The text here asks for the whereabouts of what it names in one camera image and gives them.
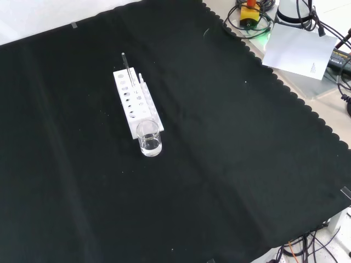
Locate black power adapter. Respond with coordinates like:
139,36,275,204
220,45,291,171
327,47,351,72

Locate yellow stop button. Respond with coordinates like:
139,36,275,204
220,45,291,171
240,0,261,28

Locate black cable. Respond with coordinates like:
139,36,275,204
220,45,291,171
274,228,351,263
296,0,327,38
222,0,276,38
336,35,351,104

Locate black cloth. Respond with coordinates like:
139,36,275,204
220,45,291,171
0,0,351,263

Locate glass beaker with water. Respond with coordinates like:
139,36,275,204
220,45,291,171
135,119,163,158

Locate white test tube rack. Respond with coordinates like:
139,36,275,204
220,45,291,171
112,67,165,140

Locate pale board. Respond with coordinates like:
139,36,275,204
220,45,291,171
262,23,338,81

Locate orange cable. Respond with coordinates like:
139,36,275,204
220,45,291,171
286,240,301,258

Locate white bench leg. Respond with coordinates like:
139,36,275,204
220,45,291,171
326,207,351,234

